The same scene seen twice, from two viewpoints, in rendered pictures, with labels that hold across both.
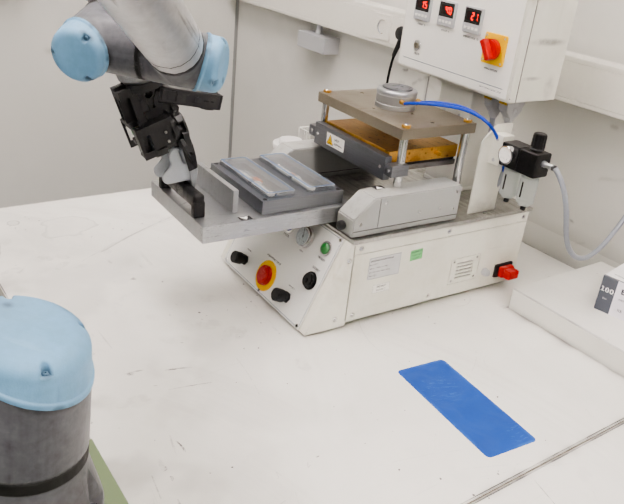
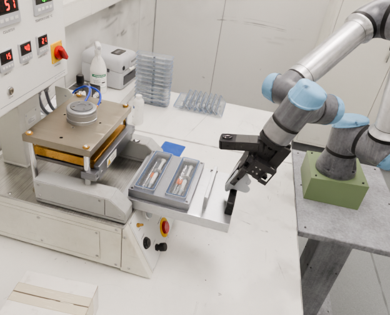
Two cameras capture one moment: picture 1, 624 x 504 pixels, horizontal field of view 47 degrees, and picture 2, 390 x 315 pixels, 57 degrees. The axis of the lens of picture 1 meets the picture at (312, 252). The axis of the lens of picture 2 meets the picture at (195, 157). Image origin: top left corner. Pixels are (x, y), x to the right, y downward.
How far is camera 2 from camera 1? 1.91 m
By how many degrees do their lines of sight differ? 108
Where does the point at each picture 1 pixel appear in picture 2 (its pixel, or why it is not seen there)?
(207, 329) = (215, 232)
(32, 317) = (350, 118)
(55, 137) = not seen: outside the picture
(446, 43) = (29, 71)
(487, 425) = (171, 149)
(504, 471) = (187, 143)
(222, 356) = not seen: hidden behind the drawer
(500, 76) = (62, 64)
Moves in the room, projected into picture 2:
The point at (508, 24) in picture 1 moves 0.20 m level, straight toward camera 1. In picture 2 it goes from (59, 32) to (127, 32)
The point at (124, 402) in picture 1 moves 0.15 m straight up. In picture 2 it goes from (276, 221) to (287, 188)
